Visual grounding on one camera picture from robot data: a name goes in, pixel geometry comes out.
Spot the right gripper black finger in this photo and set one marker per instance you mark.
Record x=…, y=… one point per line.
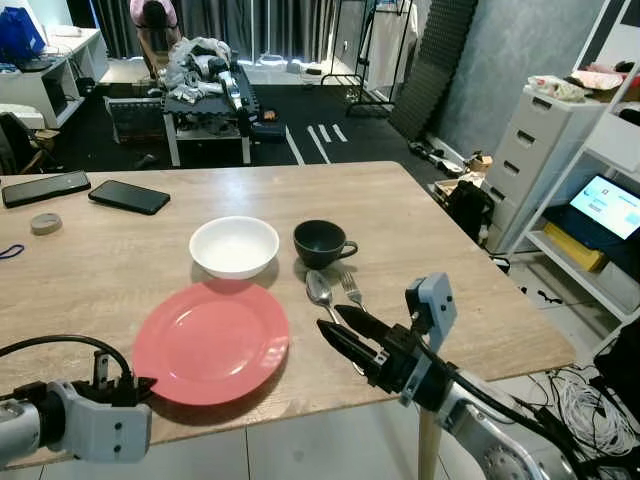
x=372, y=330
x=355, y=355

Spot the pink round plate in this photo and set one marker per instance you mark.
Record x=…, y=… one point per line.
x=210, y=345

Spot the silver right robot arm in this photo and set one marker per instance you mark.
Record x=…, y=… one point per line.
x=500, y=430

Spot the silver fork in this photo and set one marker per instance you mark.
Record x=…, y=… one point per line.
x=350, y=288

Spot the large black bag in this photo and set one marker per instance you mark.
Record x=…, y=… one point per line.
x=622, y=365

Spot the silver spoon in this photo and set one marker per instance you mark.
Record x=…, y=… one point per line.
x=318, y=287

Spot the light wooden table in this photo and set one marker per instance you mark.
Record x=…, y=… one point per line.
x=400, y=230

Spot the white shelf rack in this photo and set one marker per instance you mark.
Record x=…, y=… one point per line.
x=600, y=285

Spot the black backpack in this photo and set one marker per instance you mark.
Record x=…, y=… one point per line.
x=470, y=210

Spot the white bowl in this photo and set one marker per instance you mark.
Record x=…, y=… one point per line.
x=234, y=247

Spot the blue elastic band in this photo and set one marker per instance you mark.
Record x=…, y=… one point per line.
x=10, y=247

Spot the grey tape roll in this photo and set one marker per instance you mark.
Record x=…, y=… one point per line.
x=46, y=223

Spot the yellow box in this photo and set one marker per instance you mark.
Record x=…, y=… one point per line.
x=572, y=247

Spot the black smartphone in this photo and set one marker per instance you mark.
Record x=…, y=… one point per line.
x=128, y=197
x=45, y=188

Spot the open laptop with lit screen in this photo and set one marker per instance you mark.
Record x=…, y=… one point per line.
x=605, y=205

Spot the white drawer cabinet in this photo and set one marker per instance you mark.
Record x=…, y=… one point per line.
x=535, y=150

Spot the black office chair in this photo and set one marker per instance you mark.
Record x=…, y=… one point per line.
x=20, y=145

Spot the black acoustic foam panel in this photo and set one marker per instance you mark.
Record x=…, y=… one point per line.
x=435, y=70

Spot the low grey bench table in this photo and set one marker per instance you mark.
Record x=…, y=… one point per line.
x=205, y=105

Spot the clothes rack with garment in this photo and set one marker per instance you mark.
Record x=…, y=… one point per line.
x=390, y=50

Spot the crumpled white cloth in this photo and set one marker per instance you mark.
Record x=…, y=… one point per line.
x=558, y=90

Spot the white desk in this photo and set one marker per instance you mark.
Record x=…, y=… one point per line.
x=50, y=80

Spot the heap of grey clothes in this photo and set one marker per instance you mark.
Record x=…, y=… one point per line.
x=200, y=60

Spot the cardboard box with pink contents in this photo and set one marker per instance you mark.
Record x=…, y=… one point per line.
x=600, y=82

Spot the dark grey curtains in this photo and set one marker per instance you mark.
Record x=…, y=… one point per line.
x=260, y=25

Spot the person in pink top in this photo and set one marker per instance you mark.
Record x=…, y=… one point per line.
x=155, y=25

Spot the blue bag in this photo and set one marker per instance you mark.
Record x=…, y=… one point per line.
x=20, y=35

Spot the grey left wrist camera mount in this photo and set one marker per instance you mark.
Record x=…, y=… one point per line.
x=110, y=435

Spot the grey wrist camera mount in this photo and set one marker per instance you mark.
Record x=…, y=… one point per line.
x=432, y=300
x=110, y=435

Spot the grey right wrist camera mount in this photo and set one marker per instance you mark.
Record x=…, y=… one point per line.
x=432, y=300

